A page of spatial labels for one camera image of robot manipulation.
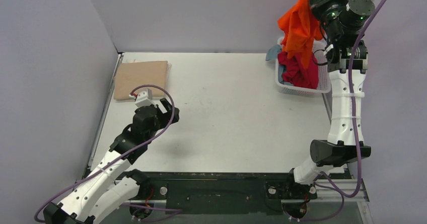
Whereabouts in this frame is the orange t shirt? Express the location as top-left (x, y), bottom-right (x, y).
top-left (277, 0), bottom-right (323, 69)

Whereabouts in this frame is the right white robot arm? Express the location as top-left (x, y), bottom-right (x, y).
top-left (284, 0), bottom-right (376, 198)

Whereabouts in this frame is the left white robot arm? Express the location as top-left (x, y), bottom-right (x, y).
top-left (42, 98), bottom-right (179, 223)

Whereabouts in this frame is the white plastic laundry basket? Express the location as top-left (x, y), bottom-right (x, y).
top-left (273, 37), bottom-right (331, 96)

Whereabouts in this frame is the folded beige t shirt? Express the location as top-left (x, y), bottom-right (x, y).
top-left (113, 61), bottom-right (168, 101)

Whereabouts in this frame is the teal blue t shirt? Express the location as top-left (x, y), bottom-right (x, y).
top-left (265, 44), bottom-right (282, 61)

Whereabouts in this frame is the crimson red t shirt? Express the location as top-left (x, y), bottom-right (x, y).
top-left (277, 52), bottom-right (319, 89)

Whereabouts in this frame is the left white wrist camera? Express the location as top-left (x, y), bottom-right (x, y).
top-left (129, 89), bottom-right (154, 108)

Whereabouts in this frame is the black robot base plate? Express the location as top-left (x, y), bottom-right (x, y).
top-left (116, 171), bottom-right (351, 216)

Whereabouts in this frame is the aluminium rail frame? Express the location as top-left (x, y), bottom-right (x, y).
top-left (279, 179), bottom-right (370, 203)

